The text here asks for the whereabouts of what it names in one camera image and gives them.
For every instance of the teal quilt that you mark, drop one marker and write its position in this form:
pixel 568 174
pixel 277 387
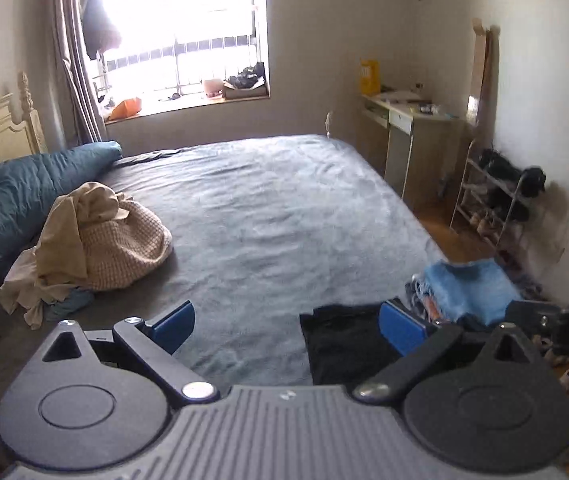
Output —
pixel 29 186

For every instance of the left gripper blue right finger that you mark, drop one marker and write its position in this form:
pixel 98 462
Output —
pixel 403 330

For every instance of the black smile t-shirt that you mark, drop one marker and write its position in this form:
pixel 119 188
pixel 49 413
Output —
pixel 344 344

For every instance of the beige knitted sweater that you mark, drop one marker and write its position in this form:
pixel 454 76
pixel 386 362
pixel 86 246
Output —
pixel 121 250

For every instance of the blue folded scarf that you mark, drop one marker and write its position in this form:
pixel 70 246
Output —
pixel 478 291

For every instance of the metal shoe rack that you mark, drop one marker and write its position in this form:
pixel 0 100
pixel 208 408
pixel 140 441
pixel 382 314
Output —
pixel 495 200

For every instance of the grey bed blanket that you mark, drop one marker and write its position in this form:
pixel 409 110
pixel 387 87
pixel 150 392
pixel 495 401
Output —
pixel 264 230

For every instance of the white desk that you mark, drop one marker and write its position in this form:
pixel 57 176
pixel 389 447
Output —
pixel 422 149

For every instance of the cream cloth garment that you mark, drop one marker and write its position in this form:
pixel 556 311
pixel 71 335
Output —
pixel 57 264

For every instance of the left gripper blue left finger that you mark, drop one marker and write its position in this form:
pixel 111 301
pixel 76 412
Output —
pixel 171 328

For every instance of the yellow box on desk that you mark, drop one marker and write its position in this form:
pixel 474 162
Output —
pixel 370 81

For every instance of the grey curtain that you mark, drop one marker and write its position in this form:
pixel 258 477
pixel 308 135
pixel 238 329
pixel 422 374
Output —
pixel 68 38

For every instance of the cream bed headboard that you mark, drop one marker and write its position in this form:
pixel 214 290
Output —
pixel 26 137

